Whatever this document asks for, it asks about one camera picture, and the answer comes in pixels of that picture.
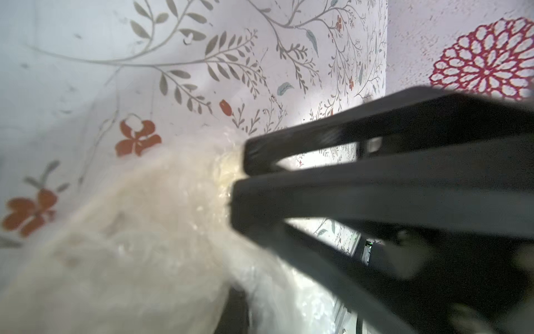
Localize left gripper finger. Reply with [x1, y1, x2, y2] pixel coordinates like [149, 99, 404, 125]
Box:
[214, 288, 250, 334]

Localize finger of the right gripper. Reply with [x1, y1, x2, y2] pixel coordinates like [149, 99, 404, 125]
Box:
[231, 137, 533, 333]
[243, 86, 533, 175]

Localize floral table mat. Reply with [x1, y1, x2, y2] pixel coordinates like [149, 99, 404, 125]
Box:
[1, 1, 388, 265]

